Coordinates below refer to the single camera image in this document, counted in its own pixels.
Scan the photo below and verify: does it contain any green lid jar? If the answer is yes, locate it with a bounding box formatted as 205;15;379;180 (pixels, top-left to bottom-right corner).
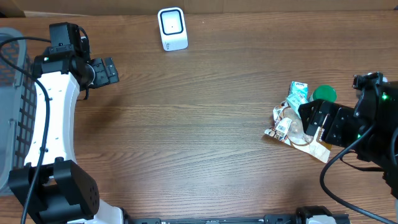
308;85;337;102

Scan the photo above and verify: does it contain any white barcode scanner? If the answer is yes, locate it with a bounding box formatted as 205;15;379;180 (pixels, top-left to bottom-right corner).
157;7;188;52

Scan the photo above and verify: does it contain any teal snack packet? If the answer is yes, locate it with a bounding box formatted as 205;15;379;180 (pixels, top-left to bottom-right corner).
286;93;308;118

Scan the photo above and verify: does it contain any teal tissue pack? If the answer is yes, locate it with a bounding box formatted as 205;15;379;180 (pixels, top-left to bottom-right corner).
289;81;308;101

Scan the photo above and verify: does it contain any brown Pantree snack bag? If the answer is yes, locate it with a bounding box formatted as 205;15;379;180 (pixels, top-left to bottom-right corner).
264;101;331;163

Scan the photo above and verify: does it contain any dark grey plastic basket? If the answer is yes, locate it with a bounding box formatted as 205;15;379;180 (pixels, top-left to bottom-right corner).
0;27;38;197

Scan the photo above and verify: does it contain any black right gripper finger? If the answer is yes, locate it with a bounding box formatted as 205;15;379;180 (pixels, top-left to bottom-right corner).
298;99;325;123
302;121;324;136

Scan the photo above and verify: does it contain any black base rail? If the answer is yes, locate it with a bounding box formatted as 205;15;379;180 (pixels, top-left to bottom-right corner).
126;206;351;224

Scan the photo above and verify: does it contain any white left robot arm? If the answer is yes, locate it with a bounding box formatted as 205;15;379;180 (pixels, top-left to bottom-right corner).
8;22;132;224

